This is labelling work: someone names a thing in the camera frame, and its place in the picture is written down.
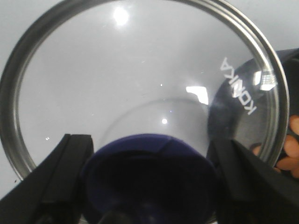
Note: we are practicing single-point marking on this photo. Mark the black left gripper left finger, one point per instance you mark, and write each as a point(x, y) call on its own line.
point(52, 193)

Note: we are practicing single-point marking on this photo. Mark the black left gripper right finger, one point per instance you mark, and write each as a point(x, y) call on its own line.
point(250, 191)

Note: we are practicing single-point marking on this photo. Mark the orange ham slices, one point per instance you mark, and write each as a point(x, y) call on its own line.
point(289, 163)

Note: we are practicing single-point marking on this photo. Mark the glass pot lid blue knob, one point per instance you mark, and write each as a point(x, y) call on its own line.
point(139, 77)

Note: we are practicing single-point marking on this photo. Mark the dark blue saucepan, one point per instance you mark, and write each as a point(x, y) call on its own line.
point(253, 106)

